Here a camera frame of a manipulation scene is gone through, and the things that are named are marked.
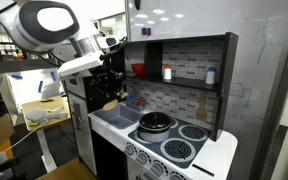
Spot white plush toy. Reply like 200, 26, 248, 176
25, 106, 69, 123

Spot white shaker blue cap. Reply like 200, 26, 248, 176
205, 66, 218, 85

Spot white panel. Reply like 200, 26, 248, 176
4, 67, 66, 118

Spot wooden spatula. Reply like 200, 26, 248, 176
195, 94, 209, 122

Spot wooden spoon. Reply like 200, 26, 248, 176
101, 92, 130, 112

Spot white shaker orange cap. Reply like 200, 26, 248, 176
162, 64, 173, 81

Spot dark toy stovetop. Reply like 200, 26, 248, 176
127, 116, 213, 170

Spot grey sink basin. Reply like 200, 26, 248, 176
93, 103, 145, 130

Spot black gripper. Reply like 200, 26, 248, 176
90, 64, 127, 101

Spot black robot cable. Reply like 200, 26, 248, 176
38, 49, 69, 68
99, 35, 129, 62

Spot white whiteboard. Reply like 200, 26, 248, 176
126, 0, 288, 134

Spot black pot with lid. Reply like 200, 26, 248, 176
138, 111, 174, 143

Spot white toy kitchen unit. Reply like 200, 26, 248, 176
54, 31, 240, 180

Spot white wrist mount plate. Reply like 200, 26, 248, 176
56, 51, 105, 81

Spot wooden table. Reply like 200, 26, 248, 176
20, 95, 72, 132

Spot red bowl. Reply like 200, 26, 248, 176
130, 62, 146, 78

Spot white cable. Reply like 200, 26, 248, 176
3, 119, 51, 152

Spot grey metal beam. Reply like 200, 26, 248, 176
0, 57, 59, 73

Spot grey stove knob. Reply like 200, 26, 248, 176
123, 142, 137, 156
168, 171, 185, 180
150, 159, 167, 177
135, 150, 150, 165

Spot grey toy faucet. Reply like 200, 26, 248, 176
124, 79, 149, 113

